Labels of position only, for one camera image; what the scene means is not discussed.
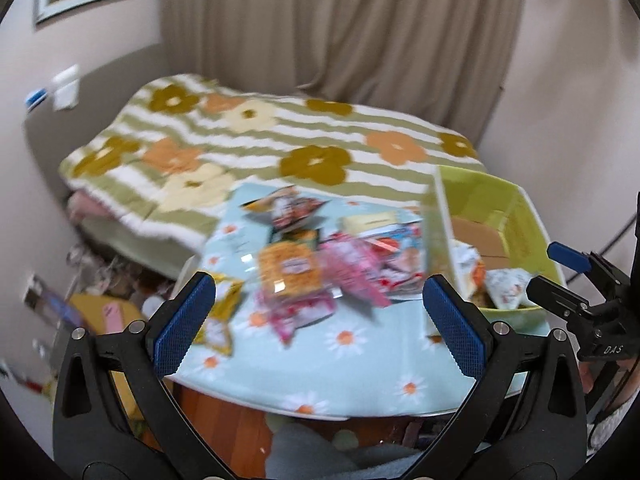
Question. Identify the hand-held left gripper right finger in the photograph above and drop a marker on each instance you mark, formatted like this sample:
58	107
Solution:
456	327

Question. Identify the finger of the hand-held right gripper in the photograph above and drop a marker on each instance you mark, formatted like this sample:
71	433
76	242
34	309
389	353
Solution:
570	255
555	296

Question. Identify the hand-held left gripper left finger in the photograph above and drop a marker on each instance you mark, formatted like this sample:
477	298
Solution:
184	327

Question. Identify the yellow white snack packet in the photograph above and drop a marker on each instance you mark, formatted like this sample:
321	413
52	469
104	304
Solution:
225	310

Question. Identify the green storage box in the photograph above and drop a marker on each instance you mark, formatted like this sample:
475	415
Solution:
505	205

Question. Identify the red blue snack packet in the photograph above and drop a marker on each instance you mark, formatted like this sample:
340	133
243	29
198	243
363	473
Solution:
405	257

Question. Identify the pink white snack packet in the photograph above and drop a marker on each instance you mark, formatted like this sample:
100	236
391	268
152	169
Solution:
295	312

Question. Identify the cream orange snack packet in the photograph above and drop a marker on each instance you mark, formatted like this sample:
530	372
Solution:
372	221

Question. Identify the white orange snack packet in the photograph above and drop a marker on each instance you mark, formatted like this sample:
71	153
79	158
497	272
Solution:
470	270

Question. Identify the yellow stool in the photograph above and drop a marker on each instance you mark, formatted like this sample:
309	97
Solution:
100	315

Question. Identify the brown cardboard piece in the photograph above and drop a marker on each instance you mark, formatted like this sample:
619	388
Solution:
480	240

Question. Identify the daisy print tablecloth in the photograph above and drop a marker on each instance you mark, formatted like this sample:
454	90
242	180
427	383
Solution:
350	360

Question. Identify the pink pillow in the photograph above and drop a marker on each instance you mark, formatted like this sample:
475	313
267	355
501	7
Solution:
82	205

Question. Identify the grey cloth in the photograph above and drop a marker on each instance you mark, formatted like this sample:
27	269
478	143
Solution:
320	455

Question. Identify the striped floral blanket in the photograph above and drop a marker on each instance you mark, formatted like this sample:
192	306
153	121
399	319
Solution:
260	135

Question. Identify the beige curtain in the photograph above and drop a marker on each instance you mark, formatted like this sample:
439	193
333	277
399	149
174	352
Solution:
345	30

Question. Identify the white wall switch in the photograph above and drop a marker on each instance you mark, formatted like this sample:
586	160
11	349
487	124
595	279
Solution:
66	87

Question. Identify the blue white wall object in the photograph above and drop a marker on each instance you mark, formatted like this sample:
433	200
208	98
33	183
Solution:
36	98

